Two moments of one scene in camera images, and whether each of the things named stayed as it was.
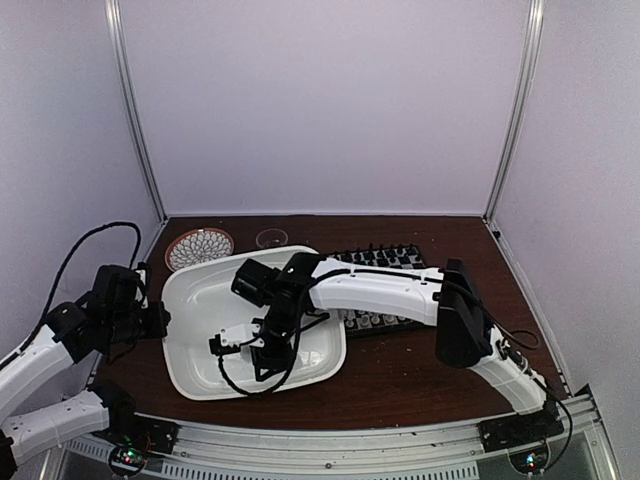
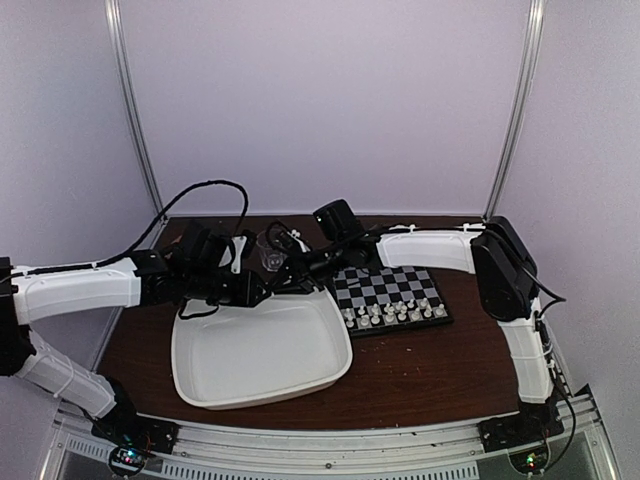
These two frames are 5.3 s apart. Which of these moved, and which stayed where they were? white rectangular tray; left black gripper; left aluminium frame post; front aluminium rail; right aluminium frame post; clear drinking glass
Moved: white rectangular tray; clear drinking glass; left black gripper
Stayed: left aluminium frame post; front aluminium rail; right aluminium frame post
